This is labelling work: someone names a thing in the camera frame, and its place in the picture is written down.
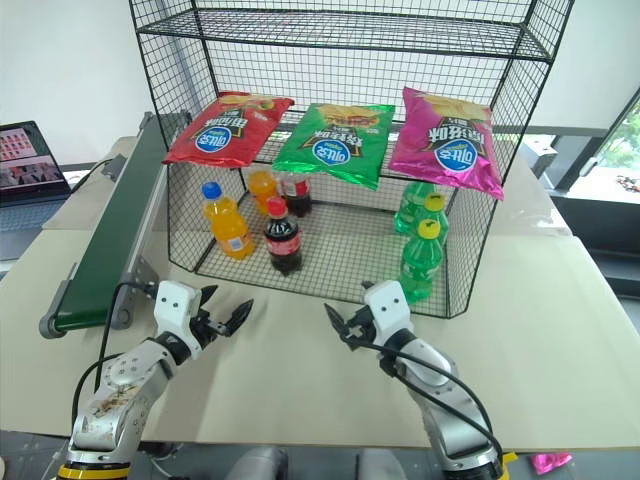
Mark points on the grey rounded shape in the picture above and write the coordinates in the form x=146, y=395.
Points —
x=260, y=465

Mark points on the crumpled magenta wrapper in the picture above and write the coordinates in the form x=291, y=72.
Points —
x=550, y=462

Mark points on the grey box device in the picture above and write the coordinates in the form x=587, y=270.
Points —
x=539, y=152

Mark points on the green conveyor belt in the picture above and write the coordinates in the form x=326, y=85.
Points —
x=110, y=225

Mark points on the cola bottle red label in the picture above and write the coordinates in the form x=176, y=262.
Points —
x=299, y=192

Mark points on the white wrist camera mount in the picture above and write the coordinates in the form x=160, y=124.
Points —
x=172, y=310
x=390, y=310

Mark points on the red potato chip bag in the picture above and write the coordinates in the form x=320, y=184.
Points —
x=225, y=130

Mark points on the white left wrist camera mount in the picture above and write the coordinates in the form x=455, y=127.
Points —
x=172, y=310

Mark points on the green potato chip bag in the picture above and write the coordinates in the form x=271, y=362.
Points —
x=335, y=145

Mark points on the black window frame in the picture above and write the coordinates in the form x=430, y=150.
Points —
x=575, y=160

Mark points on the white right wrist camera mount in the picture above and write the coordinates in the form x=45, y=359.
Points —
x=390, y=310

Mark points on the cola bottle red cap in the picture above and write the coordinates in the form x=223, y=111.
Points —
x=283, y=245

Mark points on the green soda bottle yellow cap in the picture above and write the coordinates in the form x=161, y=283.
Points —
x=410, y=210
x=420, y=265

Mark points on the orange soda bottle blue cap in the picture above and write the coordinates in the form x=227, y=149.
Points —
x=230, y=235

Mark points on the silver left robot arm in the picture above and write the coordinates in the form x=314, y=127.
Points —
x=120, y=380

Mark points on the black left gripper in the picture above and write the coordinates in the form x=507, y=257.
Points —
x=207, y=330

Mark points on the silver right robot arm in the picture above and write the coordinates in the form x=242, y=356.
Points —
x=435, y=370

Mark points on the open laptop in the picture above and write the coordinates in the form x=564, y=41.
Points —
x=25, y=160

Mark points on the magenta potato chip bag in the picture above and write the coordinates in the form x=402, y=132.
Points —
x=445, y=145

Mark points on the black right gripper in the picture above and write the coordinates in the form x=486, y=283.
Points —
x=360, y=330

